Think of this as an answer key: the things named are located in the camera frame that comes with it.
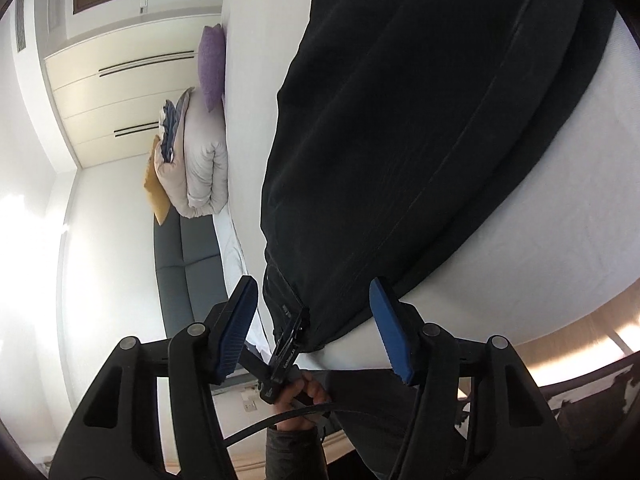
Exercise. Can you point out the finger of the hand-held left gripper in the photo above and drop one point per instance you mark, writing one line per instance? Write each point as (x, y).
(299, 321)
(254, 361)

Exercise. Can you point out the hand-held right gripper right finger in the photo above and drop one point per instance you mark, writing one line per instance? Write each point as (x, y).
(395, 335)

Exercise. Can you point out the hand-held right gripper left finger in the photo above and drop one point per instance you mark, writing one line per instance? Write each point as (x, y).
(234, 332)

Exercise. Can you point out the black pants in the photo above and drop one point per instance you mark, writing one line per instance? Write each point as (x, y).
(400, 135)

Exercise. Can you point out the person's left hand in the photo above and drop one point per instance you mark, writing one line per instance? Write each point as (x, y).
(305, 395)

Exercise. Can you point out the grey headboard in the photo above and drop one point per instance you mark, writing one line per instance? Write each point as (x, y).
(185, 270)

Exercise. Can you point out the yellow pillow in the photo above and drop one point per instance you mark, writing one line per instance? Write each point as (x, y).
(155, 185)

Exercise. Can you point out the folded beige duvet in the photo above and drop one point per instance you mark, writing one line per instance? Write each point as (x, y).
(205, 160)

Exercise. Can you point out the blue-grey cloth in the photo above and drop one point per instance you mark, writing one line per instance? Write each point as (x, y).
(170, 132)

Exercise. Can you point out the black and white rug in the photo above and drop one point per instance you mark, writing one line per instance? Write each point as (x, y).
(600, 405)

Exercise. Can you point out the white bed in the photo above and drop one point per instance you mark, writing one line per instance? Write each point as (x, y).
(250, 60)

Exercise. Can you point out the cream wardrobe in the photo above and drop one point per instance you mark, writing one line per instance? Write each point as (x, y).
(100, 100)

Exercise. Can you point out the purple pillow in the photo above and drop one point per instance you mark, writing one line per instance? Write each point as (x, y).
(212, 65)

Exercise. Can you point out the white wall socket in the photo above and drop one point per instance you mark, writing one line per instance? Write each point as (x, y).
(249, 403)

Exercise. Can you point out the wall air vent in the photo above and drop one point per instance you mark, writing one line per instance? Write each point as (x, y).
(20, 25)

